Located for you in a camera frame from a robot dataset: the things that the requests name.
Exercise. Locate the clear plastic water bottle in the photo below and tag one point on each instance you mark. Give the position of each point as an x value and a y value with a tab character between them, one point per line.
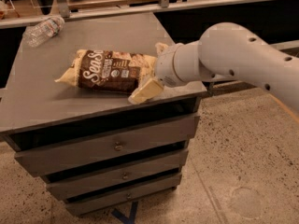
36	35

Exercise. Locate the top grey drawer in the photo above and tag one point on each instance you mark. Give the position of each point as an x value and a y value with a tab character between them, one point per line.
57	158

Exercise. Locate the brown chip bag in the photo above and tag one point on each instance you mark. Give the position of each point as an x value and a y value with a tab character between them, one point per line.
108	70

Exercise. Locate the grey drawer cabinet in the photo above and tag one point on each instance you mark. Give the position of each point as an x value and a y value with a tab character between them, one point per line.
36	111

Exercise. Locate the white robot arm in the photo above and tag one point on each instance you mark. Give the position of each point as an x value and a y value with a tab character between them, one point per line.
225	51

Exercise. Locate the bottom grey drawer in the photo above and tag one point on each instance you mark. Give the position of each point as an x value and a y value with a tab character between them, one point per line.
123	195

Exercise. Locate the middle grey drawer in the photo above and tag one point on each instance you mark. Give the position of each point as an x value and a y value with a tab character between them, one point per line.
70	188

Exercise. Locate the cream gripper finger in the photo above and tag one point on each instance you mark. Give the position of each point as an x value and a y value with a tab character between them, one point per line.
147	90
160	47

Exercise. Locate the grey drawer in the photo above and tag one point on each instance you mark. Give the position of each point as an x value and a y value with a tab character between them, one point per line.
70	188
57	158
123	195

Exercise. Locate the metal railing frame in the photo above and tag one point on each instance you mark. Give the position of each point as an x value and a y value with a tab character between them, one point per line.
289	8

